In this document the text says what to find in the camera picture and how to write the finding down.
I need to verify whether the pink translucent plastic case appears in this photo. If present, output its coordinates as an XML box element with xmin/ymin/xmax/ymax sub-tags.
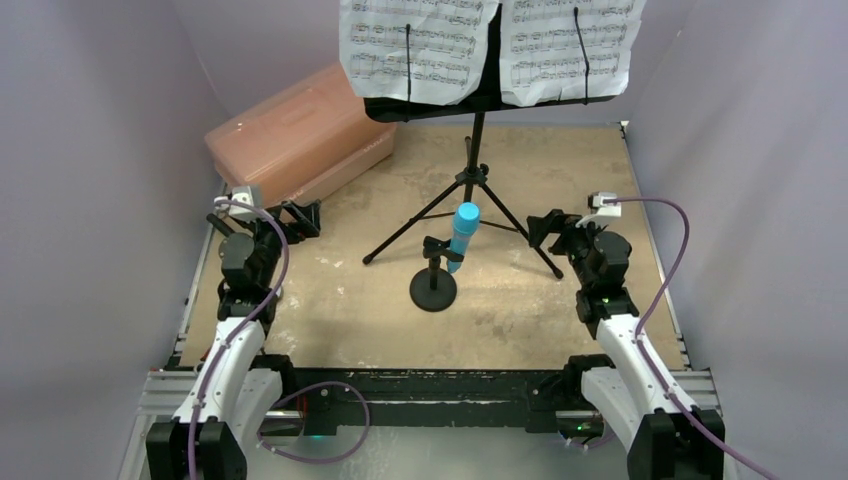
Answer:
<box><xmin>205</xmin><ymin>63</ymin><xmax>397</xmax><ymax>207</ymax></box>

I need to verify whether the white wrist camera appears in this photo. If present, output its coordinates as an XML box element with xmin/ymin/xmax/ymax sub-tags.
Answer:
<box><xmin>575</xmin><ymin>191</ymin><xmax>622</xmax><ymax>229</ymax></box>
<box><xmin>213</xmin><ymin>184</ymin><xmax>266</xmax><ymax>224</ymax></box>

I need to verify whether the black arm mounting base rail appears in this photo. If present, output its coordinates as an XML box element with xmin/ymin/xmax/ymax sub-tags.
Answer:
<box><xmin>266</xmin><ymin>367</ymin><xmax>607</xmax><ymax>439</ymax></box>

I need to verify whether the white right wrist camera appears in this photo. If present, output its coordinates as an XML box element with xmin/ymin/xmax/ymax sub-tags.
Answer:
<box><xmin>575</xmin><ymin>191</ymin><xmax>622</xmax><ymax>229</ymax></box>

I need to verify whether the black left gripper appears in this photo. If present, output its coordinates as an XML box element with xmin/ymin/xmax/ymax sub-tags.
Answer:
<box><xmin>239</xmin><ymin>199</ymin><xmax>318</xmax><ymax>288</ymax></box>

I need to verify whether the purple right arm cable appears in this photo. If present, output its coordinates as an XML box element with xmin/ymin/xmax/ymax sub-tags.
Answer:
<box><xmin>561</xmin><ymin>196</ymin><xmax>783</xmax><ymax>480</ymax></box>

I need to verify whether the black microphone desk stand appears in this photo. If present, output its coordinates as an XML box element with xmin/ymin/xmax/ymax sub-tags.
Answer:
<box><xmin>409</xmin><ymin>236</ymin><xmax>464</xmax><ymax>313</ymax></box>

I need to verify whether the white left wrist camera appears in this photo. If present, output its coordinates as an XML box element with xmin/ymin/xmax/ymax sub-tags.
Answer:
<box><xmin>213</xmin><ymin>184</ymin><xmax>266</xmax><ymax>224</ymax></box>

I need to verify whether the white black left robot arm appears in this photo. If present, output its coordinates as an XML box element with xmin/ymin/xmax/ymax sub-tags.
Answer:
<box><xmin>145</xmin><ymin>195</ymin><xmax>321</xmax><ymax>479</ymax></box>

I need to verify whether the black folding music stand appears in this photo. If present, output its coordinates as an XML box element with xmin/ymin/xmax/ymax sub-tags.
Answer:
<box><xmin>362</xmin><ymin>0</ymin><xmax>621</xmax><ymax>281</ymax></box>

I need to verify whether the sheet music page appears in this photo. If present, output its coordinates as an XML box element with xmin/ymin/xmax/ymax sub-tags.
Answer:
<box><xmin>339</xmin><ymin>0</ymin><xmax>500</xmax><ymax>106</ymax></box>
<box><xmin>499</xmin><ymin>0</ymin><xmax>646</xmax><ymax>108</ymax></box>

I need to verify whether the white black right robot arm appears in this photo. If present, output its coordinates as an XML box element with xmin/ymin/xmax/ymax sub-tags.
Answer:
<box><xmin>527</xmin><ymin>209</ymin><xmax>725</xmax><ymax>479</ymax></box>

